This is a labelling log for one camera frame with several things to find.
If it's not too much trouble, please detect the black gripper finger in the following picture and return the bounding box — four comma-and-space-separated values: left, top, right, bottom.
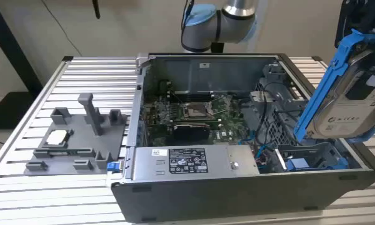
346, 69, 375, 101

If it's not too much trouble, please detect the hard disk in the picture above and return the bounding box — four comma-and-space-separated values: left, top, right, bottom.
294, 29, 375, 144

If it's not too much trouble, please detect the blue data wire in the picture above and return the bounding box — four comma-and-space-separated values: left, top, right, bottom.
239, 138, 271, 157

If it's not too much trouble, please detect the blue carrier in disk bay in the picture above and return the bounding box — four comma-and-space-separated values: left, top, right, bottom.
286, 157, 348, 172

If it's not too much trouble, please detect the grey perforated drive cage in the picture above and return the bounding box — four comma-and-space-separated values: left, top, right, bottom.
250, 77, 310, 141

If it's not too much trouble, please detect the green motherboard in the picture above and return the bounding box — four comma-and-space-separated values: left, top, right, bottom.
141, 92, 254, 147

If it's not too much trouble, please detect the metal socket cover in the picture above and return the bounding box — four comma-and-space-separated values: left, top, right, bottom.
205, 98, 227, 116

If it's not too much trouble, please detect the CPU socket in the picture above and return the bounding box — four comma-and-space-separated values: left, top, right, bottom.
183, 102, 215, 118

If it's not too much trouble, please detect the black graphics card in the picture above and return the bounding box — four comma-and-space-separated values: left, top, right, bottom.
171, 121, 212, 143

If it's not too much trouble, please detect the grey power supply unit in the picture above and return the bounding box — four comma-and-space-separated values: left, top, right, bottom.
132, 144, 259, 181

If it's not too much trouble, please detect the black open PC case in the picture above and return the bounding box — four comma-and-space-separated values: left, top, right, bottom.
108, 52, 375, 223

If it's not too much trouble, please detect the grey parts rack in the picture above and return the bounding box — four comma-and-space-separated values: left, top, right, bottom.
24, 92, 129, 176

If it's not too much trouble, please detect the silver CPU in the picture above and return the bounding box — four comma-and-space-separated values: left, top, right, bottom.
45, 129, 75, 146

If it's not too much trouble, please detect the black stand with base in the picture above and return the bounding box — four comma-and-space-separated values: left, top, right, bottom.
0, 0, 45, 130

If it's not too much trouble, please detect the thin black round cable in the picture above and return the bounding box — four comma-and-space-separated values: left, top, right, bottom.
255, 82, 300, 150

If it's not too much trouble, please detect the black hanging strap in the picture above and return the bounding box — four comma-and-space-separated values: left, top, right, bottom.
92, 0, 101, 20

